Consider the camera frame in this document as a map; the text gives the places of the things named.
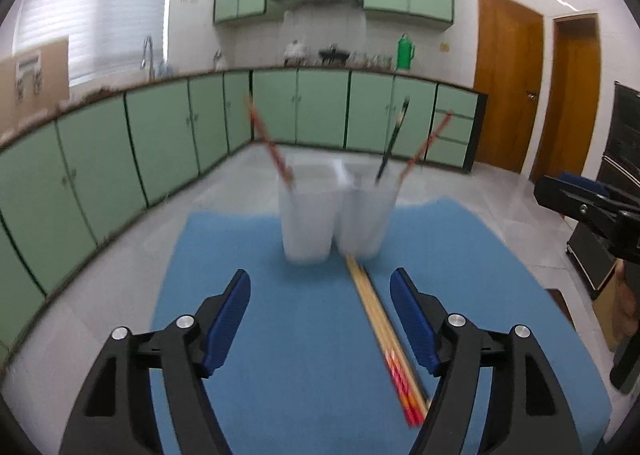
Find white twin utensil holder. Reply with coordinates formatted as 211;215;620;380
277;158;402;263

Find wooden door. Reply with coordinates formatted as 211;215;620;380
472;0;544;171
530;12;601;183

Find green thermos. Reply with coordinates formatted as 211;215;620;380
396;34;416;71

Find cardboard box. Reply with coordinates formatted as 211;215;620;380
0;35;71;133
592;280;621;351

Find person's right hand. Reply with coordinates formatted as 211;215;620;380
616;259;640;338

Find metal faucet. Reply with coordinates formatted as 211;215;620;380
140;35;156;81

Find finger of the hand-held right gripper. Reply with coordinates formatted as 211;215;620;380
533;176;631;236
559;173;626;206

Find blue mat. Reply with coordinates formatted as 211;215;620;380
150;199;613;455

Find white window blinds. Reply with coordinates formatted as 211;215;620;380
7;0;173;86

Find black wok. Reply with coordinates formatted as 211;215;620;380
318;46;349;65

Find green base cabinets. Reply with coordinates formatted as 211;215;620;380
0;68;488;366

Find green drawer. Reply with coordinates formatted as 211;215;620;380
436;84;479;118
434;113;474;144
430;139;470;169

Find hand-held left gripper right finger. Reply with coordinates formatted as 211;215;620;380
390;267;583;455

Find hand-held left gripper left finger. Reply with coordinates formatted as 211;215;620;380
59;269;252;455

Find black case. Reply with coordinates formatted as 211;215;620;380
565;222;617;300

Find slim chopstick dark red handle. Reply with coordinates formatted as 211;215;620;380
398;111;453;183
245;96;296;193

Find white clip device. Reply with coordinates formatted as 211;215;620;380
15;55;43;98

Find bamboo chopstick red patterned handle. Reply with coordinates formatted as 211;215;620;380
346;257;418;428
354;259;428;421
350;257;423;426
358;260;432;411

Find white cooking pot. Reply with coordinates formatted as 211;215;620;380
283;39;307;65

